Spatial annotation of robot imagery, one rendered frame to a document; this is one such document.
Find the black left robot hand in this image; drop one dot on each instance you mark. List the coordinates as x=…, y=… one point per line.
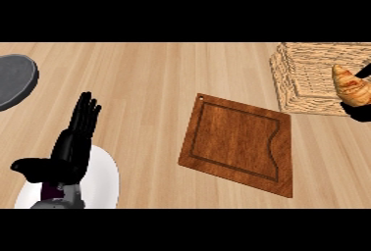
x=72, y=147

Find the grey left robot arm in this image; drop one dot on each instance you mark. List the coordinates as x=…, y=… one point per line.
x=64, y=199

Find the white round plate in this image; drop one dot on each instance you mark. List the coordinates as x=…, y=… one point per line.
x=99, y=183

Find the wicker basket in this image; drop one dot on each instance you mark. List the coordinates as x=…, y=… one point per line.
x=309, y=78

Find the golden brown croissant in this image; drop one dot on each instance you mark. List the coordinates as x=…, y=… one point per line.
x=352, y=87

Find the brown wooden cutting board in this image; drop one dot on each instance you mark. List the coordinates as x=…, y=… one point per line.
x=238, y=143

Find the grey round plate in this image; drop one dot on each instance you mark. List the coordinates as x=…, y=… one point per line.
x=15, y=80

